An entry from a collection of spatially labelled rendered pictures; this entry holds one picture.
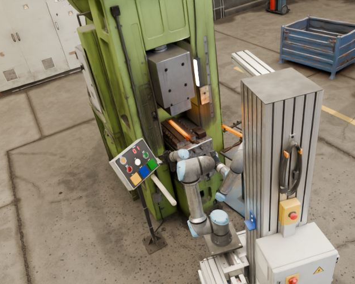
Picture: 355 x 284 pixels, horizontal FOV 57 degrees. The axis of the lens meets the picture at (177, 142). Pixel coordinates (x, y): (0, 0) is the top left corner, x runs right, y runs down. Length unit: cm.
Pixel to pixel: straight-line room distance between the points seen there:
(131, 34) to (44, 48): 528
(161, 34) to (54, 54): 531
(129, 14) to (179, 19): 42
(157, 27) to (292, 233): 175
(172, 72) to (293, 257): 160
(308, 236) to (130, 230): 219
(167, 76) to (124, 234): 178
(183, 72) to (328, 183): 216
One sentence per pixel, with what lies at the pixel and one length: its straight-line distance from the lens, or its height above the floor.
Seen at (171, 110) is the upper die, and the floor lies 133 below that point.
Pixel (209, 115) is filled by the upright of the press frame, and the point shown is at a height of 103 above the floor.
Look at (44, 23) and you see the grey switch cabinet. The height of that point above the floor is 119.
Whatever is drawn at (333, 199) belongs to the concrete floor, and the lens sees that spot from 383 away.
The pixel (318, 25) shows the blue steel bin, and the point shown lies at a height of 56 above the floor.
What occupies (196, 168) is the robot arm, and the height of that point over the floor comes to 142.
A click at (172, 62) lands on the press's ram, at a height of 172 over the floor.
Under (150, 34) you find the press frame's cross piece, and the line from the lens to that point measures 264.
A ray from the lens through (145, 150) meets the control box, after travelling 270.
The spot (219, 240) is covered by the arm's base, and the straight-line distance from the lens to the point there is 227.
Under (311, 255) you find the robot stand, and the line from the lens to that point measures 180.
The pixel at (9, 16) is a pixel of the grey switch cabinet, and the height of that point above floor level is 147.
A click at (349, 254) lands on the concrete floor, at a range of 341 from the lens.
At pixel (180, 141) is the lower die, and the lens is 295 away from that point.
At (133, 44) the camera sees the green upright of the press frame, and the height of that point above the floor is 190.
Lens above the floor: 268
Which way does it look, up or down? 35 degrees down
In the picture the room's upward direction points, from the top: 10 degrees counter-clockwise
